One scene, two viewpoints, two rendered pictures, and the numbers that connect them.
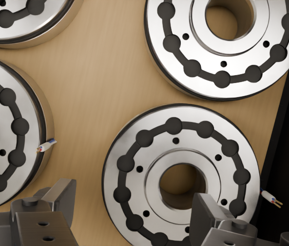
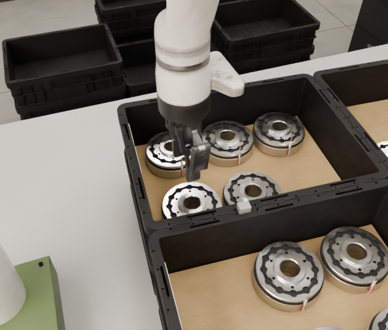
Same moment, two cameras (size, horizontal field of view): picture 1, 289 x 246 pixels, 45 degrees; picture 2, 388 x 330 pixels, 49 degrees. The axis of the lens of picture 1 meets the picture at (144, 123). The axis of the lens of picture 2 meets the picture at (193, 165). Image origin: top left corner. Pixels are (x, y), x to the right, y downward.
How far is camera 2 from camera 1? 0.62 m
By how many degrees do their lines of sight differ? 47
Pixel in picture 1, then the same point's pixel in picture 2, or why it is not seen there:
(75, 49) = (214, 171)
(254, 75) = not seen: hidden behind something
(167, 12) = (242, 179)
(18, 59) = not seen: hidden behind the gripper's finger
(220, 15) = not seen: hidden behind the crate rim
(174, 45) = (234, 184)
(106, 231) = (158, 204)
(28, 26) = (213, 150)
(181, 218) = (181, 206)
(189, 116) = (215, 196)
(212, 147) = (210, 206)
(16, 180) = (166, 164)
